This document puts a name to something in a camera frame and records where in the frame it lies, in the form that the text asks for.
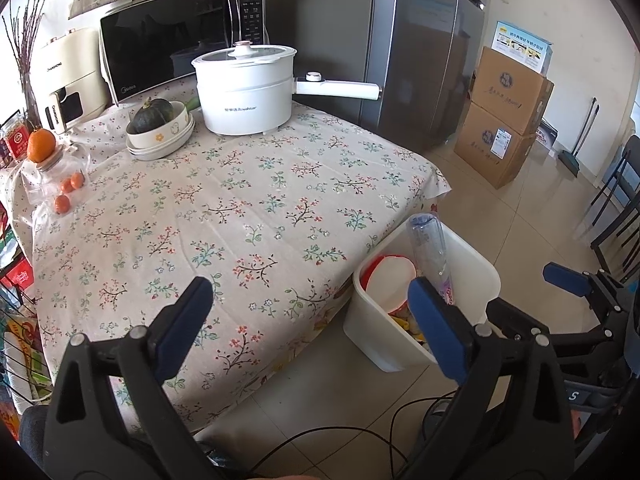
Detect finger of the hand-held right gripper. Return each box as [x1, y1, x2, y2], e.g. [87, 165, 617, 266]
[485, 297, 601, 356]
[542, 261, 626, 311]

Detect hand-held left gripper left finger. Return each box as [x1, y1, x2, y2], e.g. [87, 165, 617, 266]
[42, 276, 217, 480]

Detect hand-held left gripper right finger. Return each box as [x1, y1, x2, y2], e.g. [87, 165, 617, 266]
[400, 276, 573, 480]

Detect white plastic bin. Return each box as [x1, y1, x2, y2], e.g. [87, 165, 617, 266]
[342, 212, 502, 373]

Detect red white paper bowl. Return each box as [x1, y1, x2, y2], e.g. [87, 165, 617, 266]
[360, 254, 418, 311]

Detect clear plastic bottle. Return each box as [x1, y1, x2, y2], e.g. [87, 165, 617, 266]
[409, 212, 457, 307]

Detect black chair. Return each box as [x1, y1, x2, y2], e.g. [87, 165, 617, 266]
[590, 135, 640, 281]

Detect broom with grey head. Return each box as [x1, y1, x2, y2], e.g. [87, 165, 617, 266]
[557, 97, 599, 177]

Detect floral tablecloth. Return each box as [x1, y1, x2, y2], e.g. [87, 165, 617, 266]
[10, 95, 453, 433]

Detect dark purple box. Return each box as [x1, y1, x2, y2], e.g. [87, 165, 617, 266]
[535, 122, 558, 158]

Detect white flower print bowl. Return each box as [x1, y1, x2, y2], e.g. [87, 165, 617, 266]
[125, 115, 196, 161]
[125, 101, 193, 150]

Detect dark cloth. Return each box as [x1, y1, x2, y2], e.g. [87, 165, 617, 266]
[19, 404, 51, 461]

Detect glass jar with wooden lid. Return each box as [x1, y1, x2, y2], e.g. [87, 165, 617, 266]
[17, 141, 92, 211]

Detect large orange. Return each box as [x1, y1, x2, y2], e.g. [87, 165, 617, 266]
[26, 128, 57, 163]

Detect white electric pot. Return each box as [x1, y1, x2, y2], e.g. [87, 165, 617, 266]
[191, 41, 383, 136]

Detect blue and white box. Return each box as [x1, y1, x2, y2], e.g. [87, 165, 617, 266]
[491, 21, 553, 75]

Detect red label jar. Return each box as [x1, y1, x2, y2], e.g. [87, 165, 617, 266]
[0, 125, 31, 166]

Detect grey refrigerator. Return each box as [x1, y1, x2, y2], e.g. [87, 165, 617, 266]
[265, 0, 493, 153]

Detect glass vase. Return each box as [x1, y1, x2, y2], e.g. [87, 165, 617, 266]
[20, 80, 43, 131]

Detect cream air fryer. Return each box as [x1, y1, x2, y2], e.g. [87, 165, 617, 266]
[30, 27, 113, 135]

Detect black microwave oven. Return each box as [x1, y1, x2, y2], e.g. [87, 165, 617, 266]
[99, 0, 268, 107]

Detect glass pot lid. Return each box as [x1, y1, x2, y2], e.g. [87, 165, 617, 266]
[191, 41, 298, 71]

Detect dried branches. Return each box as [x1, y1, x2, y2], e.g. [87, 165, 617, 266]
[0, 0, 51, 126]

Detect black cable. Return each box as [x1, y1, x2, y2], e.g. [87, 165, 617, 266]
[245, 395, 461, 480]

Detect black wire rack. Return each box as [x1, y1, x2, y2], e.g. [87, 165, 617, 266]
[0, 200, 56, 411]

